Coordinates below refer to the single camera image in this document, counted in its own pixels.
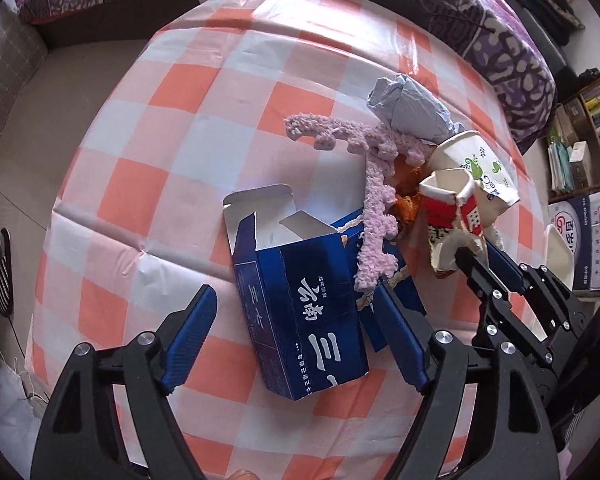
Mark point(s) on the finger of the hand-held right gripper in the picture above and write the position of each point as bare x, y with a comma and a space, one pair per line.
507, 267
480, 275

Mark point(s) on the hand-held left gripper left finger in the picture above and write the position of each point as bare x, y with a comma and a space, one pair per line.
190, 340

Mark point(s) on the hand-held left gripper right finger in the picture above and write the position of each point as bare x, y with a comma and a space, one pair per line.
400, 340

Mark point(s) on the white plastic trash bin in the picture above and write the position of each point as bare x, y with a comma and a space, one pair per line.
560, 255

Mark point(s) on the crushed red white paper cup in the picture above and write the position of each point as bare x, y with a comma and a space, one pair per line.
442, 215

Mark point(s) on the orange peel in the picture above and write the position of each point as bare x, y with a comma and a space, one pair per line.
407, 205

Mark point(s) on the blue carton box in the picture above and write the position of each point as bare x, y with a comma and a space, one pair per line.
300, 310

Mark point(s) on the paper cup with green print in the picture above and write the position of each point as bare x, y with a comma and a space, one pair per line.
480, 165

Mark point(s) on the stack of papers and booklets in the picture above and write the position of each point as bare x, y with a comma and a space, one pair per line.
562, 165

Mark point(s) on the purple foam puzzle piece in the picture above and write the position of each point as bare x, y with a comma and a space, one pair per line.
377, 195

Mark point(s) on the wooden bookshelf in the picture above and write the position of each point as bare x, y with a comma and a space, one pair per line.
575, 105

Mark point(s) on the crumpled grey paper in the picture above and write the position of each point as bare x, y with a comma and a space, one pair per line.
410, 110

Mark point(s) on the orange white checked tablecloth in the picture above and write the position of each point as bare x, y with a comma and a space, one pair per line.
155, 160

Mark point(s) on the white woven sack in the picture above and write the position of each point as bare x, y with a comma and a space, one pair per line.
5, 400

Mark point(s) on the dark storage ottoman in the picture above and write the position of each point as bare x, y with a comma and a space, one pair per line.
555, 55

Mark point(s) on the grey checked cloth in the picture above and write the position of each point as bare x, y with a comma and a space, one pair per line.
5, 75

